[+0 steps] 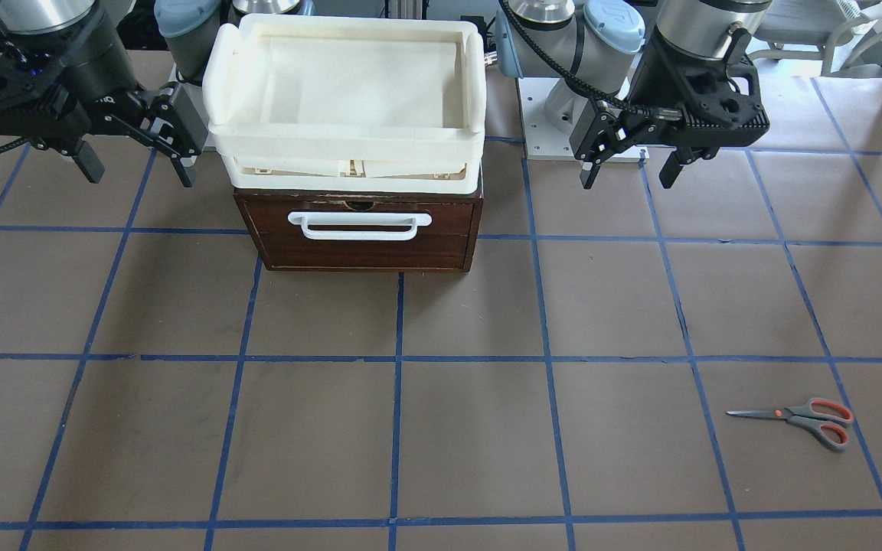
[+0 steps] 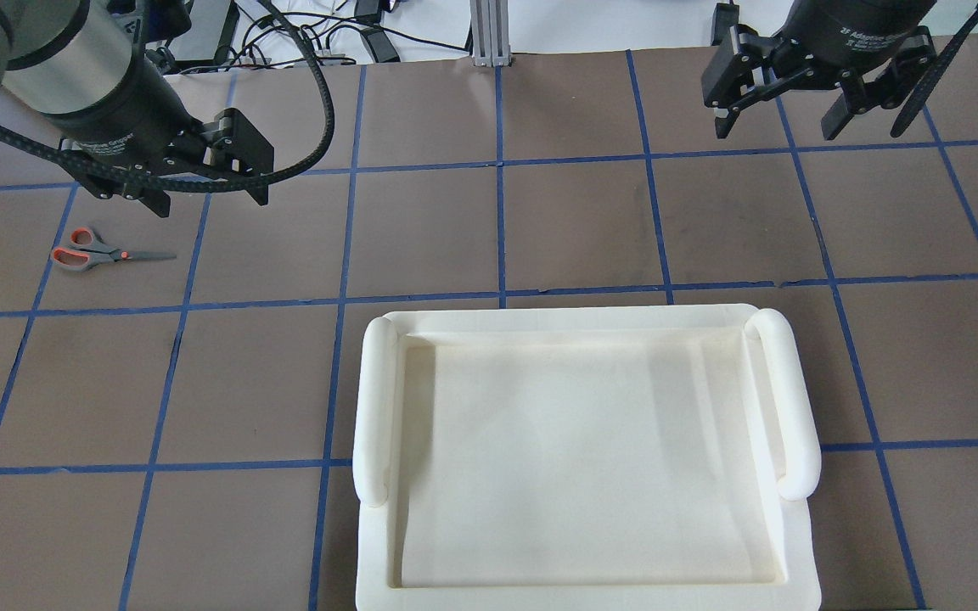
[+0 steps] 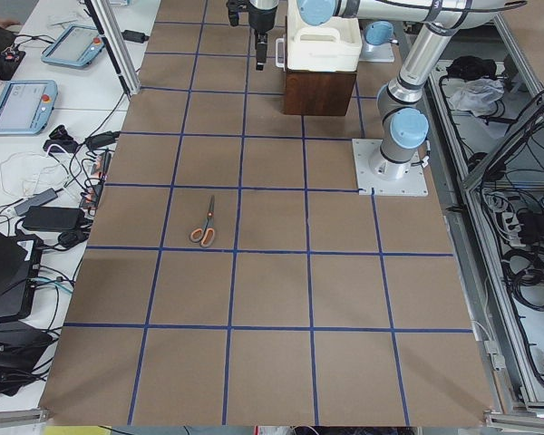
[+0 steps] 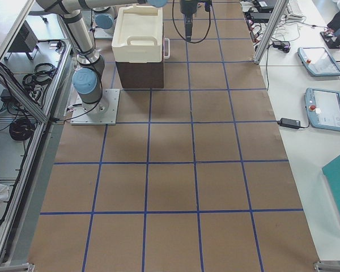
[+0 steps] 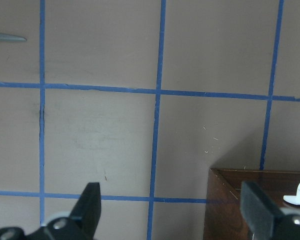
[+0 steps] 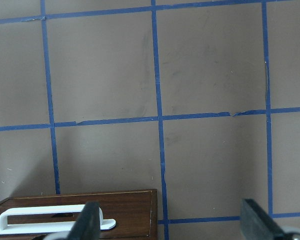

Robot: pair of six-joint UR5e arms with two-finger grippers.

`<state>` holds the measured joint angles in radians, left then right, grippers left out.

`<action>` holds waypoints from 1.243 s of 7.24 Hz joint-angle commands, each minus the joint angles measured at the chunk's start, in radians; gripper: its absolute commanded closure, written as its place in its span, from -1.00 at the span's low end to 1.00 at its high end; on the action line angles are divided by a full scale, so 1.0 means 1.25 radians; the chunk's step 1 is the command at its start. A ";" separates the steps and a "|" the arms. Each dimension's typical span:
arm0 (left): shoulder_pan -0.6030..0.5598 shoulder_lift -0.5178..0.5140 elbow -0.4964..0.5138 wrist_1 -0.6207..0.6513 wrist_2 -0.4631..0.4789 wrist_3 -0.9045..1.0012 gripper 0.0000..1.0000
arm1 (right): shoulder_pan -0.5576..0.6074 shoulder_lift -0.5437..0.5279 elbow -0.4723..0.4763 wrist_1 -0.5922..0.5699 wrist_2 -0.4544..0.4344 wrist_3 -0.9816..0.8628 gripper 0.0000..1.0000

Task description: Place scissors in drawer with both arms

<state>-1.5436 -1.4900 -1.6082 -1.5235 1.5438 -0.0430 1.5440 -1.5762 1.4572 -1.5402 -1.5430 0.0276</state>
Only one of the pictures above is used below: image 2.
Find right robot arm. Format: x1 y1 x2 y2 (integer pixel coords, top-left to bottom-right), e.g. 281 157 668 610
701 1 938 142

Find black power adapter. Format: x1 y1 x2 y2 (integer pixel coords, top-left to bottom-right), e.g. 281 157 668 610
358 26 402 64

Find aluminium frame post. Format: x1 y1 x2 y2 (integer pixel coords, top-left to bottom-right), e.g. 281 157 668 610
469 0 513 67

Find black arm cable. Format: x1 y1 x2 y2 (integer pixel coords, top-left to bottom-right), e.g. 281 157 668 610
890 0 978 139
0 0 336 193

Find orange grey scissors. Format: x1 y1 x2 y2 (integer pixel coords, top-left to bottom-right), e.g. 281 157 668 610
49 226 177 273

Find white plastic tray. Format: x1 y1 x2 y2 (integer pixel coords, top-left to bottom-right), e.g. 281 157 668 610
351 303 822 610

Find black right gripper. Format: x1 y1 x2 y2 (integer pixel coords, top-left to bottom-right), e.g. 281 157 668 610
701 1 936 142

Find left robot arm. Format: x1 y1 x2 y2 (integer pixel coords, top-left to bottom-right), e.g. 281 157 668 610
0 1 274 217

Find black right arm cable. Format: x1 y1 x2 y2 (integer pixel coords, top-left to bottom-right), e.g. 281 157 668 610
890 0 978 139

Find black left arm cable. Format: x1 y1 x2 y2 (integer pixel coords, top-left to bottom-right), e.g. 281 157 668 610
0 0 336 193

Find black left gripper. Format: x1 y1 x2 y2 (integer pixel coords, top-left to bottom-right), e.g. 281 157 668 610
49 78 274 219

